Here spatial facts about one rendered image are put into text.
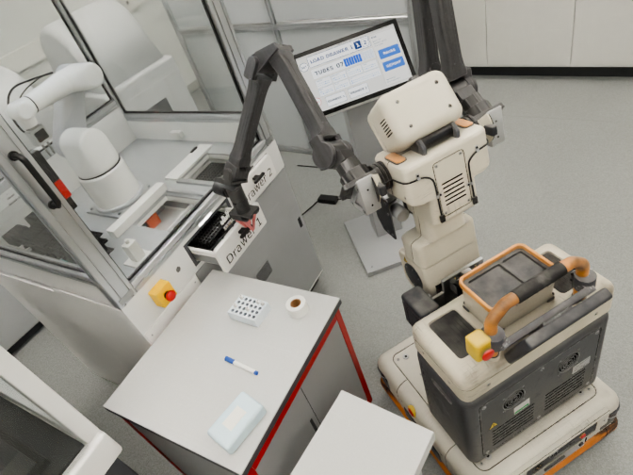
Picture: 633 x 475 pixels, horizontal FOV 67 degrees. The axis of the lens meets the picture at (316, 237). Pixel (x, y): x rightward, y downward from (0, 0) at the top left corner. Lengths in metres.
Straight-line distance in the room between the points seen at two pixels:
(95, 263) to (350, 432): 0.92
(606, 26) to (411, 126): 2.91
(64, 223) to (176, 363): 0.57
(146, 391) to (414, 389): 0.97
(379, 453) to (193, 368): 0.68
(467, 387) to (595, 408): 0.68
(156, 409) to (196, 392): 0.13
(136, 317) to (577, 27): 3.49
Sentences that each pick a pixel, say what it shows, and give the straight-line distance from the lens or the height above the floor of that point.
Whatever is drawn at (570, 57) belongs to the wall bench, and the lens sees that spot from 4.20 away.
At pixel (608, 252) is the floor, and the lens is 2.80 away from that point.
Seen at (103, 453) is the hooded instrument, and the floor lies 0.86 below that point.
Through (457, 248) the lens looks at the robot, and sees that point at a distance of 1.61.
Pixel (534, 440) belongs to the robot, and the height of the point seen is 0.28.
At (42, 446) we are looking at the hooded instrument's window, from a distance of 1.42.
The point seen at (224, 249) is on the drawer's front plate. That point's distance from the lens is 1.77.
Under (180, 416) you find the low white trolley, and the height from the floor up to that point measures 0.76.
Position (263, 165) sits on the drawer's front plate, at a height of 0.91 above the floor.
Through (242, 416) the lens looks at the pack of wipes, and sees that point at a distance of 1.43.
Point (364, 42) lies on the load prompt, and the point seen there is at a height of 1.15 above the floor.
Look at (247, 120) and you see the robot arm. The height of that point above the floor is 1.30.
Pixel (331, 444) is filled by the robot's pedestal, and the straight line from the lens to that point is 1.36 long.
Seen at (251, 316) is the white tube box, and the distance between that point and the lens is 1.64.
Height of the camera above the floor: 1.96
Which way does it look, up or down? 40 degrees down
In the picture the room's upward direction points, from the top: 20 degrees counter-clockwise
